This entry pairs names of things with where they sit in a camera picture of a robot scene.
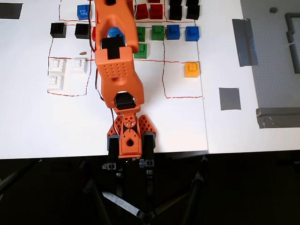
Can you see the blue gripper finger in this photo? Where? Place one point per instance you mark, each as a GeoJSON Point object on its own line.
{"type": "Point", "coordinates": [115, 31]}

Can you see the yellow lego block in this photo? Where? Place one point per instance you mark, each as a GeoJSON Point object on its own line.
{"type": "Point", "coordinates": [192, 69]}

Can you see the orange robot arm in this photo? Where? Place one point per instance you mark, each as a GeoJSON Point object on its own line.
{"type": "Point", "coordinates": [117, 70]}

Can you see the red lego block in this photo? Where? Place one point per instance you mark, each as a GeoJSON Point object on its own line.
{"type": "Point", "coordinates": [142, 12]}
{"type": "Point", "coordinates": [156, 11]}
{"type": "Point", "coordinates": [154, 1]}
{"type": "Point", "coordinates": [94, 35]}

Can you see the green lego block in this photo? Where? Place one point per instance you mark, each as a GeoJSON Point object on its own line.
{"type": "Point", "coordinates": [157, 32]}
{"type": "Point", "coordinates": [141, 33]}
{"type": "Point", "coordinates": [141, 50]}

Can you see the black lego block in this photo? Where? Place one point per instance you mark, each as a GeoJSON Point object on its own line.
{"type": "Point", "coordinates": [82, 31]}
{"type": "Point", "coordinates": [192, 12]}
{"type": "Point", "coordinates": [175, 12]}
{"type": "Point", "coordinates": [58, 30]}

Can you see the blue lego block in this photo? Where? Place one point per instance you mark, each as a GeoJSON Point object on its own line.
{"type": "Point", "coordinates": [173, 32]}
{"type": "Point", "coordinates": [192, 33]}
{"type": "Point", "coordinates": [83, 12]}

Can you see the white lego block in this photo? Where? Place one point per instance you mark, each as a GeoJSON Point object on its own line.
{"type": "Point", "coordinates": [78, 65]}
{"type": "Point", "coordinates": [55, 82]}
{"type": "Point", "coordinates": [56, 66]}

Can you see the grey tape square marker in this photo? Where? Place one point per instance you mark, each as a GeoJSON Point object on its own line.
{"type": "Point", "coordinates": [230, 99]}

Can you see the black tape patch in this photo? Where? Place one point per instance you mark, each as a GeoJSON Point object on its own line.
{"type": "Point", "coordinates": [10, 11]}

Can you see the long grey tape strip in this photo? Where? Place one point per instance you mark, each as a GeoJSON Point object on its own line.
{"type": "Point", "coordinates": [245, 42]}

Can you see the small grey lego piece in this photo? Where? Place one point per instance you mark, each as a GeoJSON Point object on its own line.
{"type": "Point", "coordinates": [272, 9]}

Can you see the grey lego baseplate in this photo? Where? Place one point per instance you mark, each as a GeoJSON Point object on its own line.
{"type": "Point", "coordinates": [269, 82]}

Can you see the black floor stand leg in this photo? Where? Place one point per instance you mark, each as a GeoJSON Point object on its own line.
{"type": "Point", "coordinates": [11, 179]}

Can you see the wrinkled grey tape strip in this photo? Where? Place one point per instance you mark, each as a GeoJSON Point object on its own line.
{"type": "Point", "coordinates": [277, 117]}

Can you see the black tripod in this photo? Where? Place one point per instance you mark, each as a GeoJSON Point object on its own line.
{"type": "Point", "coordinates": [145, 218]}

